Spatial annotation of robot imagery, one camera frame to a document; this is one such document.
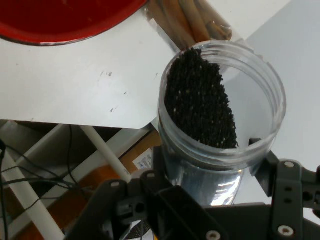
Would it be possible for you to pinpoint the red bowl with black rim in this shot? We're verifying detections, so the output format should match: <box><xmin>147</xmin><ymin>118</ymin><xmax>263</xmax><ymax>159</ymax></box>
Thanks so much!
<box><xmin>0</xmin><ymin>0</ymin><xmax>149</xmax><ymax>47</ymax></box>

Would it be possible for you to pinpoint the spice jar white patterned lid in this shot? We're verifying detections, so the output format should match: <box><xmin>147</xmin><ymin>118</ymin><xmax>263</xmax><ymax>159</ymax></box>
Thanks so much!
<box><xmin>146</xmin><ymin>0</ymin><xmax>235</xmax><ymax>55</ymax></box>

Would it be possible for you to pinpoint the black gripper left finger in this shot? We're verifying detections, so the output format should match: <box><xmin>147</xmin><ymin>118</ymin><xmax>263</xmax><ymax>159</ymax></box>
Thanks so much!
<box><xmin>64</xmin><ymin>146</ymin><xmax>231</xmax><ymax>240</ymax></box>

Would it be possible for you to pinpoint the clear jar with black seeds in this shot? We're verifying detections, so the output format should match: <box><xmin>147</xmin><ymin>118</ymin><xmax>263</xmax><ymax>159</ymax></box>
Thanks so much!
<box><xmin>156</xmin><ymin>40</ymin><xmax>288</xmax><ymax>206</ymax></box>

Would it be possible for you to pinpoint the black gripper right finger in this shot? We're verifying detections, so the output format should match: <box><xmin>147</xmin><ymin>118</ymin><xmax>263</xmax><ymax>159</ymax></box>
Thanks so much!
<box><xmin>248</xmin><ymin>138</ymin><xmax>320</xmax><ymax>240</ymax></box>

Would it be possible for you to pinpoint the thin black floor cable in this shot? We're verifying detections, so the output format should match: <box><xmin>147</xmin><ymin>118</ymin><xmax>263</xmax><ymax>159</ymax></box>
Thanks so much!
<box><xmin>0</xmin><ymin>124</ymin><xmax>86</xmax><ymax>240</ymax></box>

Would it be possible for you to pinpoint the white table frame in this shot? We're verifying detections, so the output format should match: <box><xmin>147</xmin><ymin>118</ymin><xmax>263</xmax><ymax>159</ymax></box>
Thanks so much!
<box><xmin>0</xmin><ymin>123</ymin><xmax>156</xmax><ymax>240</ymax></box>

